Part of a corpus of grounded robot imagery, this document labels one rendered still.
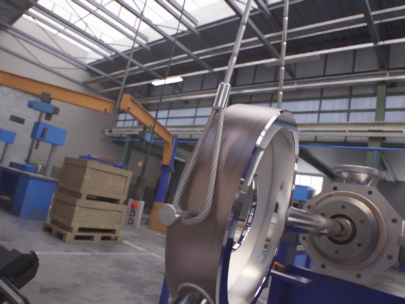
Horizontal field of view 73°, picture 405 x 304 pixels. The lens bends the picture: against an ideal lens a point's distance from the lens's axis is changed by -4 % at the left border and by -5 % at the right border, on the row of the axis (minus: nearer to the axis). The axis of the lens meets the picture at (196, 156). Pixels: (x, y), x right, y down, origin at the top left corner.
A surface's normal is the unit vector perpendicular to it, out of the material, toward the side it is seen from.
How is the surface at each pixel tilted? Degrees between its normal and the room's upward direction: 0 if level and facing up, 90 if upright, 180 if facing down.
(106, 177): 90
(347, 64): 90
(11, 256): 41
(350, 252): 90
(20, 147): 90
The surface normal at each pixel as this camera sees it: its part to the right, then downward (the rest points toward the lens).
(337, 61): -0.63, -0.24
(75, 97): 0.31, -0.07
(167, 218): -0.47, -0.15
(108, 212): 0.81, 0.08
